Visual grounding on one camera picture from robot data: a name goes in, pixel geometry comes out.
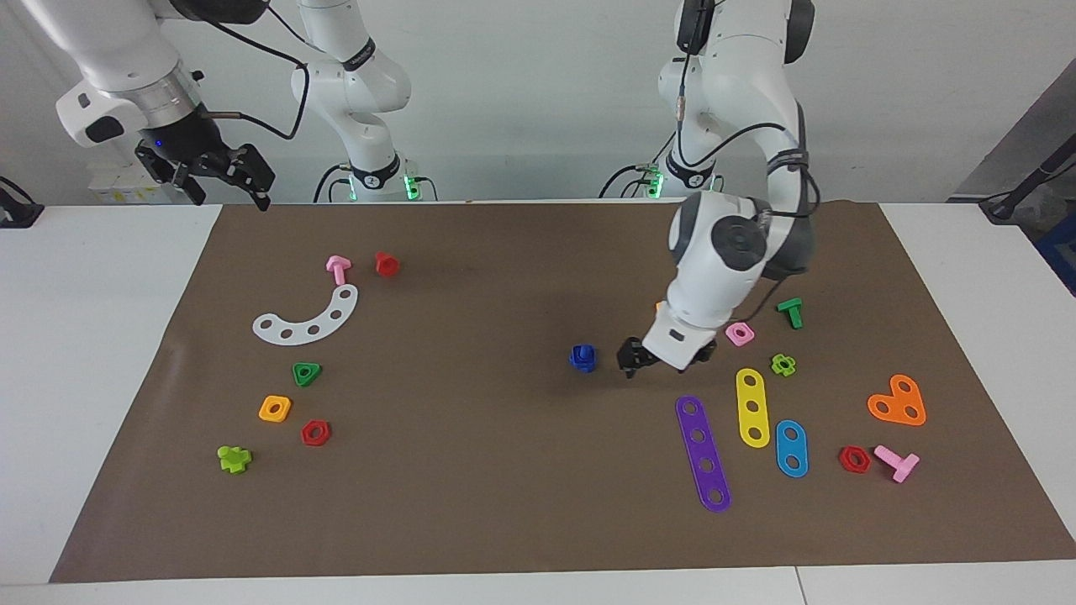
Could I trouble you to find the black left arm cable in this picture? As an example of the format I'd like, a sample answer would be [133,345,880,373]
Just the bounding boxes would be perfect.
[672,25,820,337]

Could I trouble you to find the white curved perforated strip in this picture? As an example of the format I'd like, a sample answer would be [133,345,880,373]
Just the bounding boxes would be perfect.
[252,284,360,346]

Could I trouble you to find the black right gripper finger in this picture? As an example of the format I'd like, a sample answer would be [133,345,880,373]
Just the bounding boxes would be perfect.
[134,143,207,206]
[235,145,276,211]

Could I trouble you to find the orange heart-shaped plate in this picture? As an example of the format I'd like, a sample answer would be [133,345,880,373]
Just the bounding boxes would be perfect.
[867,374,927,427]

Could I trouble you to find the brown table mat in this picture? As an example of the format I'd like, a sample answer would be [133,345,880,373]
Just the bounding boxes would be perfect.
[49,202,1076,583]

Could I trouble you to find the purple four-hole strip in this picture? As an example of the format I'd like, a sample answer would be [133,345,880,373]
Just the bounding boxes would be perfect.
[675,395,732,513]

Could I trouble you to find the yellow three-hole strip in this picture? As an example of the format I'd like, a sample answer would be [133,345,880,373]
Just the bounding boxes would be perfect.
[736,368,771,449]

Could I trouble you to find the blue two-hole strip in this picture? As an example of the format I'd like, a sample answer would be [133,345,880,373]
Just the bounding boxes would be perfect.
[774,419,810,479]

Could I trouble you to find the blue crate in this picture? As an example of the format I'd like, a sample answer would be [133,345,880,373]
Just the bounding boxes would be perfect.
[1034,210,1076,295]

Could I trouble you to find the white box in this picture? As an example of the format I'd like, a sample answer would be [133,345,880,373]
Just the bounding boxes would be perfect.
[87,162,180,204]

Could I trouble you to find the black base cables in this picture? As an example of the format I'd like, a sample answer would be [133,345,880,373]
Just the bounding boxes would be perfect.
[599,162,665,200]
[314,162,438,203]

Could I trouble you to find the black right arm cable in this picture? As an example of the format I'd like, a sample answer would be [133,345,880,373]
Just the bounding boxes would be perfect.
[189,8,312,141]

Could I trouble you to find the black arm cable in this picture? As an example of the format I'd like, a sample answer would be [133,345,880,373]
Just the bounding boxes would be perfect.
[672,25,820,337]
[189,8,312,141]

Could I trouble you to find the black clamp device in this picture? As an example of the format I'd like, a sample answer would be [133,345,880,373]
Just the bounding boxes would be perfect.
[0,176,45,229]

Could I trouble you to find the black stand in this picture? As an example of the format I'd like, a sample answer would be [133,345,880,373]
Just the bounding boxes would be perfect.
[979,134,1076,224]

